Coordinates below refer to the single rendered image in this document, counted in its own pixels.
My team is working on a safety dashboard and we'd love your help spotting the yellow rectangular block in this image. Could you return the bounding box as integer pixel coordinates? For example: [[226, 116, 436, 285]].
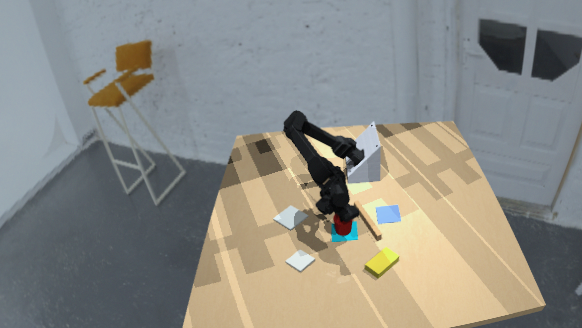
[[364, 247, 399, 279]]

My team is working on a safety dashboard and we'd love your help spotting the dark red cup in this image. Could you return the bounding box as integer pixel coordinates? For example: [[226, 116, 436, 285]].
[[334, 214, 352, 236]]

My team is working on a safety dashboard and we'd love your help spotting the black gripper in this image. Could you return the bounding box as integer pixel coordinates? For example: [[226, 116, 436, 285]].
[[320, 190, 359, 222]]

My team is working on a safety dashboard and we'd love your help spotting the tan wooden flat bar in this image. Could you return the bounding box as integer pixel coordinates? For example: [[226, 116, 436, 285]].
[[354, 201, 382, 241]]

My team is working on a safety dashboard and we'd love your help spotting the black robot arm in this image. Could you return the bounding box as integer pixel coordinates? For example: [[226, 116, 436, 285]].
[[283, 110, 364, 215]]

